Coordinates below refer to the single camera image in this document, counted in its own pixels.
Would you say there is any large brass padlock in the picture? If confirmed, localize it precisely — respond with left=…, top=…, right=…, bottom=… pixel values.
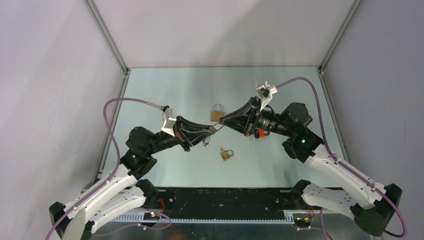
left=210, top=104, right=226, bottom=123

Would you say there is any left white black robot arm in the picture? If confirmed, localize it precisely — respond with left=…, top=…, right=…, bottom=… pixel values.
left=48, top=116, right=217, bottom=240

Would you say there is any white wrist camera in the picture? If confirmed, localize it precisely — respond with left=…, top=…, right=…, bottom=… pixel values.
left=160, top=105, right=177, bottom=137
left=255, top=81, right=278, bottom=112

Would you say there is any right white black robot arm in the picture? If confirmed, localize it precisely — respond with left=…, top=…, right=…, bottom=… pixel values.
left=219, top=97, right=402, bottom=237

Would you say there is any right aluminium frame post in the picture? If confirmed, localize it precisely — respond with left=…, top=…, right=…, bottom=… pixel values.
left=317, top=0, right=364, bottom=78

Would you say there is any long shackle brass padlock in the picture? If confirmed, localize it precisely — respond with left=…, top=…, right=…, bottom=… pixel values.
left=208, top=122, right=224, bottom=133

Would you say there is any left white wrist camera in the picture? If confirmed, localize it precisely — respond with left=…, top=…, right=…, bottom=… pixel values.
left=160, top=105, right=177, bottom=137

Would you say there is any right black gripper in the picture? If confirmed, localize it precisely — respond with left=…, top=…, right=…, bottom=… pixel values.
left=218, top=97, right=293, bottom=138

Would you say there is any aluminium frame post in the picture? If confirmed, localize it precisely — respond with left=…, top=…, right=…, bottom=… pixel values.
left=83, top=0, right=129, bottom=75
left=317, top=0, right=364, bottom=78

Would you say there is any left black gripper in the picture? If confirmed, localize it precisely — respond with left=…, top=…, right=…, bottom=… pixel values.
left=146, top=115, right=215, bottom=155

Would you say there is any small brass padlock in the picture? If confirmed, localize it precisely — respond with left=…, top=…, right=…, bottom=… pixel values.
left=220, top=148, right=234, bottom=161

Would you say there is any left aluminium frame post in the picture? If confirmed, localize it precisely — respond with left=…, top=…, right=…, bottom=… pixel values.
left=83, top=0, right=129, bottom=75

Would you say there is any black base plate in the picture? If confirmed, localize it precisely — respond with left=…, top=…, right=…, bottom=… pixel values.
left=141, top=187, right=311, bottom=222

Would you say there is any slotted grey cable duct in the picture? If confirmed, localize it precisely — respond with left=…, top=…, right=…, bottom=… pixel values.
left=79, top=208, right=299, bottom=226

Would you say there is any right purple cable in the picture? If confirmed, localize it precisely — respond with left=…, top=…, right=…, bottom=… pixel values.
left=276, top=77, right=408, bottom=240

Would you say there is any orange black padlock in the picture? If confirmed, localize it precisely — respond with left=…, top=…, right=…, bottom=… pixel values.
left=254, top=128, right=270, bottom=139

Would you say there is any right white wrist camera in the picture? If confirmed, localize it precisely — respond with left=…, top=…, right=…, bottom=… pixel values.
left=255, top=81, right=278, bottom=112

